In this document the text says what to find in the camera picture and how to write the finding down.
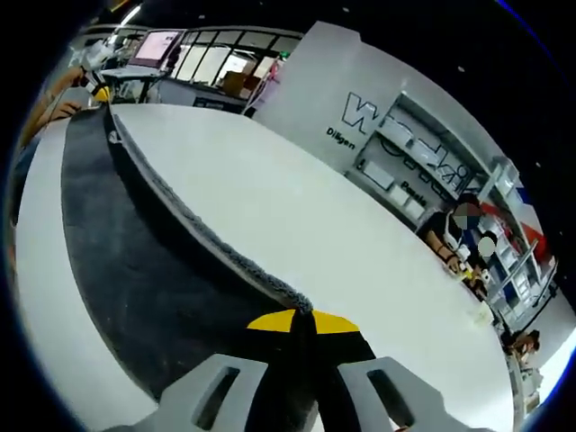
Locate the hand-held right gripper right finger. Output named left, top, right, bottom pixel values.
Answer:
left=309, top=310, right=495, bottom=432

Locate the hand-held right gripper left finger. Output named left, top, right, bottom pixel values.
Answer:
left=103, top=309, right=298, bottom=432

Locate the grey fluffy towel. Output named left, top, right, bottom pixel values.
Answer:
left=59, top=99, right=315, bottom=432

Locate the grey office desk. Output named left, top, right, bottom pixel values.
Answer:
left=99, top=66, right=168, bottom=105

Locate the pink-screen computer monitor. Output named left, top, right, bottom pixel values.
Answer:
left=133, top=29, right=185, bottom=69

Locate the cardboard box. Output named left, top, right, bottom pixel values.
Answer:
left=219, top=69, right=263, bottom=99

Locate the pink hanging item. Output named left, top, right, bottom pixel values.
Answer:
left=263, top=58, right=283, bottom=98

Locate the white table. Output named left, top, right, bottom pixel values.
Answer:
left=13, top=102, right=518, bottom=432

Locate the grey metal shelf rack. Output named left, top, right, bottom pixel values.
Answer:
left=358, top=88, right=557, bottom=328

